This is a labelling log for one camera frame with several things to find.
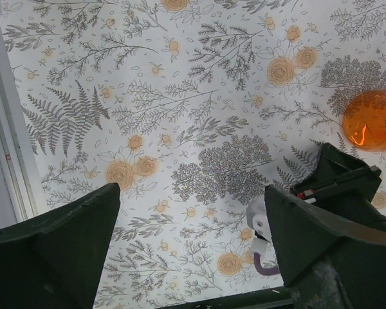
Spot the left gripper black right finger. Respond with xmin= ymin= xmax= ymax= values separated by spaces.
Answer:
xmin=265 ymin=185 xmax=386 ymax=308

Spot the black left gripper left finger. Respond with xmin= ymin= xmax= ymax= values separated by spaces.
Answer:
xmin=0 ymin=183 xmax=120 ymax=308

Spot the aluminium frame rail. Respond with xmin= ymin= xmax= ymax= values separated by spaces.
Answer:
xmin=0 ymin=6 xmax=39 ymax=226

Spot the floral patterned tablecloth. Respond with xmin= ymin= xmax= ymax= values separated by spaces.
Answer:
xmin=0 ymin=1 xmax=386 ymax=308

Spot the orange glass carafe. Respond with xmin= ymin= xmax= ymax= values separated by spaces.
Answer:
xmin=342 ymin=89 xmax=386 ymax=151

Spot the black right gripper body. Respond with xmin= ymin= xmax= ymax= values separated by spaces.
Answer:
xmin=290 ymin=143 xmax=386 ymax=232

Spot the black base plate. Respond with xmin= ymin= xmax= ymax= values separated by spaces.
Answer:
xmin=167 ymin=286 xmax=295 ymax=309

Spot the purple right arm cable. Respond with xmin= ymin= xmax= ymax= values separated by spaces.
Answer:
xmin=253 ymin=252 xmax=280 ymax=277

